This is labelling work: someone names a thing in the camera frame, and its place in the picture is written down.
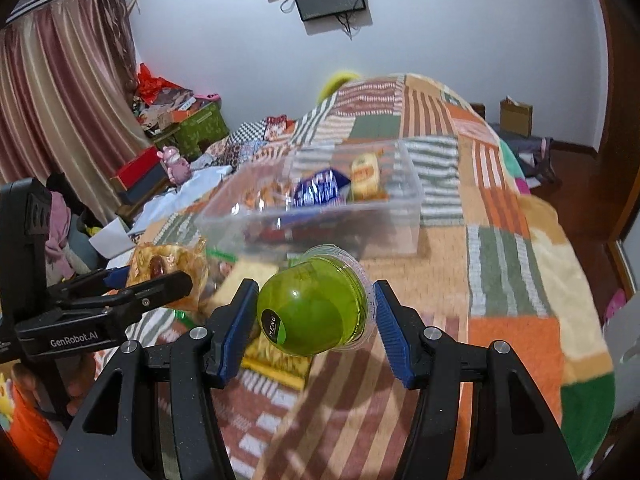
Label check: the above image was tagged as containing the cat ear crisps bag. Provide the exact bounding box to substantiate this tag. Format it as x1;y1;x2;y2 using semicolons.
126;237;209;312

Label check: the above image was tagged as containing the green jelly cup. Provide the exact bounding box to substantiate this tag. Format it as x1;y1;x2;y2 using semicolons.
257;245;376;356

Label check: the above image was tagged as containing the blue snack bag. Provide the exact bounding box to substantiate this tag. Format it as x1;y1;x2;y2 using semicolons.
292;168;350;207

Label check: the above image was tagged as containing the left hand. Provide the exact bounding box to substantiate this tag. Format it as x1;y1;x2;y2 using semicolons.
12;353;96;416

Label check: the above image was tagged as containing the white cloth on bed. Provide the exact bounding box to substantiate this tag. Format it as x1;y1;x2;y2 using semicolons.
128;166;232;235

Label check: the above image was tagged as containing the pink plush toy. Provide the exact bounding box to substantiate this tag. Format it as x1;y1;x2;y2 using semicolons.
156;146;192;186

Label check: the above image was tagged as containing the red flat box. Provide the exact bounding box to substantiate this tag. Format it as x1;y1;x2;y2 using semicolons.
110;146;160;193

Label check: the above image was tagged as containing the green storage box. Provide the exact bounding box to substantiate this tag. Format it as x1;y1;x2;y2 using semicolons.
175;103;229;160

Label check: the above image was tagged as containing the striped pink curtain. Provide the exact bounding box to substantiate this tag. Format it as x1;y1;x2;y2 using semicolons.
1;0;149;223

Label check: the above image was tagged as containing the patchwork striped bed blanket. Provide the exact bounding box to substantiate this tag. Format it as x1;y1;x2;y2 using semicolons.
94;71;616;480

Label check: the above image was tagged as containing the red plastic bag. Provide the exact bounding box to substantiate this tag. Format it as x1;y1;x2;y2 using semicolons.
137;63;181;106

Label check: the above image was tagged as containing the clear plastic storage bin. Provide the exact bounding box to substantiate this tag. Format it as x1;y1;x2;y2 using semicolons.
195;141;423;261

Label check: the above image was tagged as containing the orange rice cracker packet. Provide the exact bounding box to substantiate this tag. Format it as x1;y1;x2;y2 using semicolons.
350;152;382;200

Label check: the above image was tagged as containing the yellow curved headboard pillow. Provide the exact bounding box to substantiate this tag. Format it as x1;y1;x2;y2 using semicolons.
317;70;361;104

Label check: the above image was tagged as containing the brown cardboard box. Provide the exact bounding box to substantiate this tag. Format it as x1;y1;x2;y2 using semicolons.
500;96;534;138

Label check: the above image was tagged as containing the brown wooden door frame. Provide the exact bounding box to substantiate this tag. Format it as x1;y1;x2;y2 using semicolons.
599;0;639;296

